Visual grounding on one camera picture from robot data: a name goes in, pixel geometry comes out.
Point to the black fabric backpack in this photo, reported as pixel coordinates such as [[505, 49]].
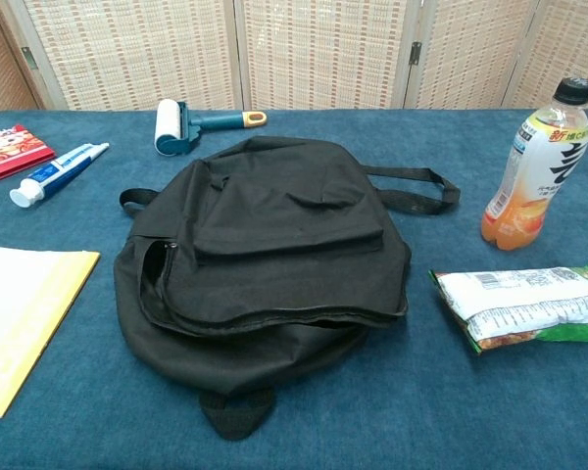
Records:
[[274, 245]]

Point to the yellow white booklet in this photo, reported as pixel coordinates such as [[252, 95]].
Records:
[[24, 318]]

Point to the teal lint roller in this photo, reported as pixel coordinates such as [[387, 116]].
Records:
[[169, 125]]

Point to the woven folding screen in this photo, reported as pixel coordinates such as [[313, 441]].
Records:
[[323, 49]]

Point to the green white snack packet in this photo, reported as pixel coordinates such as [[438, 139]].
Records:
[[519, 303]]

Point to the orange drink bottle black cap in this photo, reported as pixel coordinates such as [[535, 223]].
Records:
[[534, 196]]

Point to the blue white toothpaste tube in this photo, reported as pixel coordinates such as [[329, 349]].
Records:
[[54, 171]]

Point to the blue table cloth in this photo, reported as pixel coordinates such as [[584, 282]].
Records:
[[470, 416]]

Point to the red spiral desk calendar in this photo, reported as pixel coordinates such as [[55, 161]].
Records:
[[10, 152]]

